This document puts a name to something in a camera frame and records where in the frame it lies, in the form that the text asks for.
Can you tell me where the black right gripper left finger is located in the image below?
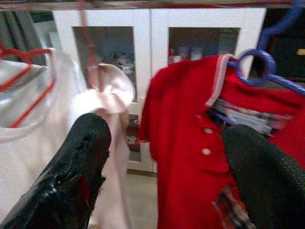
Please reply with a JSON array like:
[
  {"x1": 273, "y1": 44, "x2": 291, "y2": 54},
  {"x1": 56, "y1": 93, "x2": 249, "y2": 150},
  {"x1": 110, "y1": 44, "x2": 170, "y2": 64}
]
[{"x1": 0, "y1": 112, "x2": 112, "y2": 229}]

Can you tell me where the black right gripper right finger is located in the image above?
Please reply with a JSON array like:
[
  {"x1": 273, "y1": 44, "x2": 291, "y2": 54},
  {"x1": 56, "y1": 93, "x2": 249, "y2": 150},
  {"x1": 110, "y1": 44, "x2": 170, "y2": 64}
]
[{"x1": 222, "y1": 125, "x2": 305, "y2": 229}]

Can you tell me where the red polo shirt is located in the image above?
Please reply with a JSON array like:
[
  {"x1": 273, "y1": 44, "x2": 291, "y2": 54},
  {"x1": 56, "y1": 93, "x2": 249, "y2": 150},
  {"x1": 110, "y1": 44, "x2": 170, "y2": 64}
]
[{"x1": 138, "y1": 54, "x2": 305, "y2": 229}]

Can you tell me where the purple plastic clothes hanger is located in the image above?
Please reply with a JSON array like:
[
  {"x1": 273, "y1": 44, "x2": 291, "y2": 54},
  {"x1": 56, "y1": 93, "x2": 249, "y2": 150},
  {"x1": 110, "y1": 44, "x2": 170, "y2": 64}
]
[{"x1": 209, "y1": 0, "x2": 305, "y2": 127}]

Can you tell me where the pink clothes hanger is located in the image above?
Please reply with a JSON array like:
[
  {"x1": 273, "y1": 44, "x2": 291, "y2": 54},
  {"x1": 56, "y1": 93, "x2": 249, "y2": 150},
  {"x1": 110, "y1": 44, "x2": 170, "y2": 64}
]
[{"x1": 77, "y1": 0, "x2": 103, "y2": 94}]

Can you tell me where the white T-shirt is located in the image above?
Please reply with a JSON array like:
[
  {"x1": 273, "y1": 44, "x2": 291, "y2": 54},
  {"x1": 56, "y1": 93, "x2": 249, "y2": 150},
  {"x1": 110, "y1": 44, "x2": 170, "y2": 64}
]
[{"x1": 0, "y1": 47, "x2": 96, "y2": 220}]

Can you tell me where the pale pink garment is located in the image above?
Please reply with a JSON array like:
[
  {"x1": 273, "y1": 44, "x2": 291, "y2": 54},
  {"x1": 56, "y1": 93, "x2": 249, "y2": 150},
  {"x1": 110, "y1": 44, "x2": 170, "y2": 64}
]
[{"x1": 78, "y1": 62, "x2": 135, "y2": 229}]

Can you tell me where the dark brown cabinet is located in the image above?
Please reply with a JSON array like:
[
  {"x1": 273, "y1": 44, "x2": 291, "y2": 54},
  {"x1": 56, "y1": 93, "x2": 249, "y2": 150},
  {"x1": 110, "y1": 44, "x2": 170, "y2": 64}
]
[{"x1": 247, "y1": 7, "x2": 305, "y2": 82}]

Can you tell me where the white glass-door cabinet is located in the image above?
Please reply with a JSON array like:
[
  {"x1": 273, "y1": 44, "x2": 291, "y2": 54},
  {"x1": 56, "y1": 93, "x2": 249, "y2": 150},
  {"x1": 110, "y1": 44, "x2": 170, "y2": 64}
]
[{"x1": 51, "y1": 7, "x2": 267, "y2": 175}]

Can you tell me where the grey curtain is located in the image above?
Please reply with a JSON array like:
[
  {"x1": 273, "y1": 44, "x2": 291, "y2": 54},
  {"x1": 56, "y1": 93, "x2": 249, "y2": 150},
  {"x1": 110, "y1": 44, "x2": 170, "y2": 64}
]
[{"x1": 0, "y1": 9, "x2": 46, "y2": 66}]

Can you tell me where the clothes rack rail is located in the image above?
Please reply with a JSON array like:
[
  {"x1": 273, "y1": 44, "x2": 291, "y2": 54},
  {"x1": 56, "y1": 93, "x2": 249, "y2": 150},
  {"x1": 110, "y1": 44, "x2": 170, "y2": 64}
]
[{"x1": 0, "y1": 0, "x2": 296, "y2": 11}]

